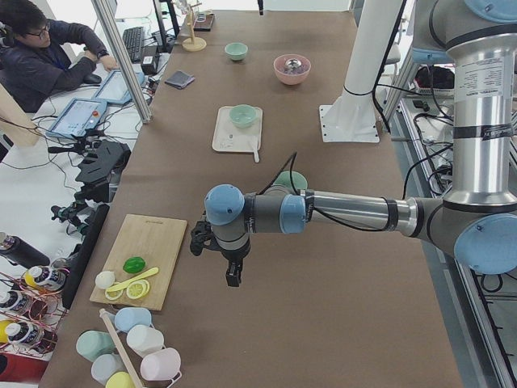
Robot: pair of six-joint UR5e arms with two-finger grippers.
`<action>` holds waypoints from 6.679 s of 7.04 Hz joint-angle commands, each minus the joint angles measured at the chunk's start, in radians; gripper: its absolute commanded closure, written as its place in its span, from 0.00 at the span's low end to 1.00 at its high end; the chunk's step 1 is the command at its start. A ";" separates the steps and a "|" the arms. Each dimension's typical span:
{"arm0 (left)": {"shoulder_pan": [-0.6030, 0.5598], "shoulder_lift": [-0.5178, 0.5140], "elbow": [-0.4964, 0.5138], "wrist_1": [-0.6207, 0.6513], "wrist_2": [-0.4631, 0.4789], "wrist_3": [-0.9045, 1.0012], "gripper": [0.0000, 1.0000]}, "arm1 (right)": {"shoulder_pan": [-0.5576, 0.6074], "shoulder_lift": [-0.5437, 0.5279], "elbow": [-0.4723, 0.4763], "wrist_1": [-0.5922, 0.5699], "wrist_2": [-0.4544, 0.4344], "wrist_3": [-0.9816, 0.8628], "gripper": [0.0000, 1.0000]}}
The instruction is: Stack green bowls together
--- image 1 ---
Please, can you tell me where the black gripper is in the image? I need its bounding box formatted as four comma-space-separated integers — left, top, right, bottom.
216, 236, 250, 288

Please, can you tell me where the green bowl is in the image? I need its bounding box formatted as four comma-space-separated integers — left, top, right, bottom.
225, 42, 248, 61
229, 104, 257, 129
273, 171, 308, 190

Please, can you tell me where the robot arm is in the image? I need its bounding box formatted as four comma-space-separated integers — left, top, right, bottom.
190, 1, 516, 287

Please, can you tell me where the yellow plastic knife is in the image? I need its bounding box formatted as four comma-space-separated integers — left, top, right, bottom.
106, 267, 159, 293

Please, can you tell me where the bamboo cutting board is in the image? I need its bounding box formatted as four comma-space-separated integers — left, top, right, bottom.
89, 213, 189, 312

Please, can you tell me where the lemon slice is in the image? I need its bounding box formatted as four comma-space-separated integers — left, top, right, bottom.
104, 288, 125, 301
126, 279, 150, 300

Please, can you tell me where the green lime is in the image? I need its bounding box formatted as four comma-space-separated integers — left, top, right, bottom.
123, 256, 146, 274

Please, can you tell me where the white cup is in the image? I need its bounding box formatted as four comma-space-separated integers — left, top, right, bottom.
126, 324, 165, 357

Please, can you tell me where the pink cup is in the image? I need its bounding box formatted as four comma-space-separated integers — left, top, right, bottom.
140, 348, 182, 381

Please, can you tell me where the blue cup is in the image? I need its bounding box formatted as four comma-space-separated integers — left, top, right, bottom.
114, 307, 153, 333

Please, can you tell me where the white garlic bulb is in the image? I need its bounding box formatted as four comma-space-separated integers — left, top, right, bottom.
95, 271, 116, 289

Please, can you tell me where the white ceramic spoon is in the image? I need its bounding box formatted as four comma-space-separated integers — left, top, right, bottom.
248, 137, 260, 163

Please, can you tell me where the cream serving tray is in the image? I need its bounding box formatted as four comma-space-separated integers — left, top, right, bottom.
212, 106, 263, 153

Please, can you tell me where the yellow cup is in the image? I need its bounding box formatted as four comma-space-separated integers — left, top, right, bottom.
105, 371, 135, 388

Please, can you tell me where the green bowl on tray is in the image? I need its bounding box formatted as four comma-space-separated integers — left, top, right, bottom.
229, 104, 257, 129

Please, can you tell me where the grey cup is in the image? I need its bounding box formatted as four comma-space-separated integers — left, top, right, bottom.
90, 353, 126, 386

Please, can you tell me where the green cup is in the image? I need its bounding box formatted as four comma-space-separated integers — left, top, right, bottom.
76, 331, 116, 362

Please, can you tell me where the grey folded cloth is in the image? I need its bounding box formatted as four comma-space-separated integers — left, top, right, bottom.
165, 70, 195, 90

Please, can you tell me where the pink bowl with ice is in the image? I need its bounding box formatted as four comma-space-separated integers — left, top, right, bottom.
273, 53, 311, 86

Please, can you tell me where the blue teach pendant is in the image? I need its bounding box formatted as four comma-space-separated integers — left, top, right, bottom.
46, 98, 107, 140
92, 70, 132, 106

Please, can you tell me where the black water bottle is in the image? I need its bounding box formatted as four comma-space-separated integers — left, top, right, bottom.
1, 232, 50, 268

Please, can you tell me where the wooden mug stand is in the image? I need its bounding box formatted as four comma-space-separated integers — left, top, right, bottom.
178, 0, 207, 53

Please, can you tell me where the black keyboard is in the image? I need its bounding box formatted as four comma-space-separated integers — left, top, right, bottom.
122, 27, 144, 63

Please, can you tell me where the seated person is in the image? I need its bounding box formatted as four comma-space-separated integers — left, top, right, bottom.
1, 1, 117, 113

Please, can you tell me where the black camera bracket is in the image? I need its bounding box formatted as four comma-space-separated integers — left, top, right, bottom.
190, 220, 219, 256

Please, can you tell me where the white camera pole mount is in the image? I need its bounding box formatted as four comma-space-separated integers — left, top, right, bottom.
319, 0, 406, 143

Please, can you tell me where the aluminium frame post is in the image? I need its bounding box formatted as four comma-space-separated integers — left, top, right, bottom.
91, 0, 152, 124

